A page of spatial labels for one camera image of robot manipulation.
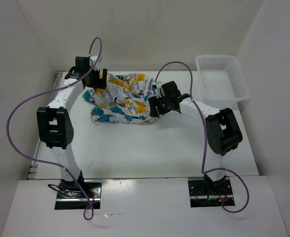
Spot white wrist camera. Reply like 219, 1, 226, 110
88, 55, 102, 69
153, 81, 164, 98

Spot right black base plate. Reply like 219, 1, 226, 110
188, 175, 235, 208

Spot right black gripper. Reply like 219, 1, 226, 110
148, 93, 172, 117

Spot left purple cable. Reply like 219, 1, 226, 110
6, 37, 103, 221

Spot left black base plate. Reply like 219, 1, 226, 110
48, 180, 102, 210

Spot purple cable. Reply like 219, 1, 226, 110
6, 37, 103, 221
154, 61, 249, 213

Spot aluminium table edge rail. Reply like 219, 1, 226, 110
27, 70, 65, 180

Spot white plastic mesh basket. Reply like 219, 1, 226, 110
195, 55, 250, 110

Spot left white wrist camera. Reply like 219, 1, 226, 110
88, 55, 102, 69

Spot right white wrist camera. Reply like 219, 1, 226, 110
153, 81, 164, 98

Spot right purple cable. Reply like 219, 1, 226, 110
154, 61, 249, 213

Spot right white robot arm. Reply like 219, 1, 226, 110
148, 81, 243, 194

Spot colourful printed shorts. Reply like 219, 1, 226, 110
82, 73, 158, 125

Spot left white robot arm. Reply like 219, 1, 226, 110
36, 55, 107, 198

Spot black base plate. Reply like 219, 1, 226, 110
48, 180, 102, 210
188, 175, 235, 208

